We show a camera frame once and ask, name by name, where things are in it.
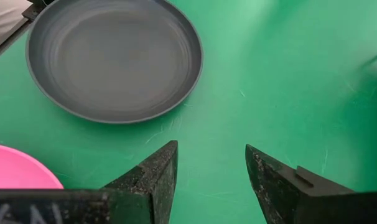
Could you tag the white fabric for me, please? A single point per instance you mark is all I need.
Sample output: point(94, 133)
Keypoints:
point(5, 15)

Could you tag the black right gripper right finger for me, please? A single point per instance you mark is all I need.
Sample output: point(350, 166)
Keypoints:
point(300, 199)

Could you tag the dark grey plate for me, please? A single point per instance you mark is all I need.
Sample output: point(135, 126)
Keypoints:
point(114, 59)

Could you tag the pink plate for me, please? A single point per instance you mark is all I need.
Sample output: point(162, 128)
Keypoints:
point(17, 171)

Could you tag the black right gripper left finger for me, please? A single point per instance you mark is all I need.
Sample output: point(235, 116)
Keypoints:
point(82, 207)

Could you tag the black table edge rail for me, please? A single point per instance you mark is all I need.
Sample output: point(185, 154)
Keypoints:
point(8, 39)

